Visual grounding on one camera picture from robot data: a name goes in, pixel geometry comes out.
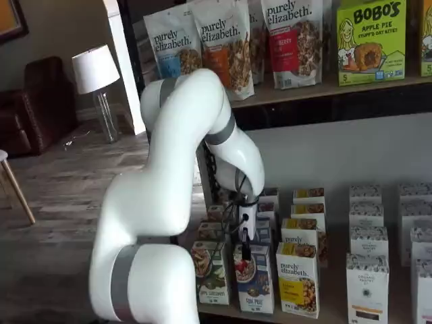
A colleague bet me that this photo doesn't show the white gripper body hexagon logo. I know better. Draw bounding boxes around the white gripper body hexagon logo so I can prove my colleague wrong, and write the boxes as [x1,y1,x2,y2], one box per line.
[238,202,259,244]

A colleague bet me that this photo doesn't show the blue and white oatmeal box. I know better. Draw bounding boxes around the blue and white oatmeal box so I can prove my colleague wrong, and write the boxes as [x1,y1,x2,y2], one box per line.
[233,243,276,315]
[252,217,273,246]
[258,201,277,220]
[261,188,279,205]

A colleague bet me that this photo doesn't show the green oatmeal box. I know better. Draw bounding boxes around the green oatmeal box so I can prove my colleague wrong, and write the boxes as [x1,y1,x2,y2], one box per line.
[217,188,236,205]
[190,240,231,306]
[206,204,226,223]
[197,221,232,246]

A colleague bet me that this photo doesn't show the yellow purely elizabeth box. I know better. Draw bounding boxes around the yellow purely elizabeth box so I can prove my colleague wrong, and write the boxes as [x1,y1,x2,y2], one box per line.
[290,203,327,223]
[280,217,329,267]
[292,188,325,206]
[275,242,321,319]

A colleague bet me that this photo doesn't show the white organic pantry box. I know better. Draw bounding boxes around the white organic pantry box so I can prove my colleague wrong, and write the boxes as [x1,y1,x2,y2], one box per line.
[410,226,432,263]
[349,202,385,227]
[346,253,391,324]
[349,184,383,205]
[414,259,432,324]
[349,225,389,257]
[400,200,432,267]
[398,183,432,203]

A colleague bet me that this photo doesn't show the green Bobo's apple pie box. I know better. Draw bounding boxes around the green Bobo's apple pie box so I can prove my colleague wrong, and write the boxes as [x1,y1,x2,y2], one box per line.
[336,0,408,86]

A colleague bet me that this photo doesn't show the yellow snack box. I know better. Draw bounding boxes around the yellow snack box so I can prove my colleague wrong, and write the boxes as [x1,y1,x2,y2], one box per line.
[420,0,432,78]

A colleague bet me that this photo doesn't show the red label granola bag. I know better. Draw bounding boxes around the red label granola bag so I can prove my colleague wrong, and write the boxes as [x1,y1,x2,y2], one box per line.
[260,0,324,90]

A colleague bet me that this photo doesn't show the blue label granola bag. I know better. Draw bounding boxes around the blue label granola bag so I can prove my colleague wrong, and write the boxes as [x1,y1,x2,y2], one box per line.
[143,6,203,85]

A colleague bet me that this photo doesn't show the white shade table lamp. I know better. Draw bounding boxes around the white shade table lamp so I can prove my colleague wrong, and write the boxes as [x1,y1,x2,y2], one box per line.
[71,43,122,144]

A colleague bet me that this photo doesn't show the wooden leg stool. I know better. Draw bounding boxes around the wooden leg stool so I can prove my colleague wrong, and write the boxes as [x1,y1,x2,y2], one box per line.
[0,148,36,225]

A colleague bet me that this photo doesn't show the brown leather armchair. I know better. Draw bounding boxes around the brown leather armchair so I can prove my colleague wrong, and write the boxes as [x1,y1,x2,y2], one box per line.
[0,55,80,159]

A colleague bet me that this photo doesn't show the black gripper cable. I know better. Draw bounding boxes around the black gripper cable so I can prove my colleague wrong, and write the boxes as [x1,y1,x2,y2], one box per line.
[202,197,247,281]

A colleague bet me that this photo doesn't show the black metal shelving rack frame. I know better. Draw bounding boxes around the black metal shelving rack frame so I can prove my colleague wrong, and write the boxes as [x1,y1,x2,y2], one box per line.
[114,0,432,324]

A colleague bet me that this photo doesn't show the white lamp cord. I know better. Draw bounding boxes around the white lamp cord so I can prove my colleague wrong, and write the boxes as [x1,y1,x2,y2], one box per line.
[62,130,91,149]

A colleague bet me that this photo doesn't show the dark framed wall picture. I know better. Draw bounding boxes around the dark framed wall picture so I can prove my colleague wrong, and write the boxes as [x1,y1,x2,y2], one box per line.
[0,0,30,47]

